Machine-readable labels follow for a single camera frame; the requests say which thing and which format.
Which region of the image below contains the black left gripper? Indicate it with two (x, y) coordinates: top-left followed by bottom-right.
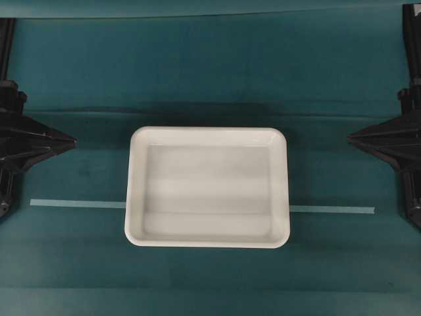
(1, 113), (77, 171)

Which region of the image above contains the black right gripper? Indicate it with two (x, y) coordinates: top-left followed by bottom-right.
(347, 110), (420, 172)

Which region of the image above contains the white rectangular plastic tray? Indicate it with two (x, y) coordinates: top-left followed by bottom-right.
(124, 126), (291, 249)

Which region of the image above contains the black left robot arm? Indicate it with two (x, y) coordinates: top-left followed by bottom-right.
(1, 18), (76, 217)

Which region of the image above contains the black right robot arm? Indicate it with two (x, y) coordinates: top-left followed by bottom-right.
(347, 3), (420, 228)

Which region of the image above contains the light blue tape strip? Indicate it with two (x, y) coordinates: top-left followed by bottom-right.
(30, 199), (375, 215)

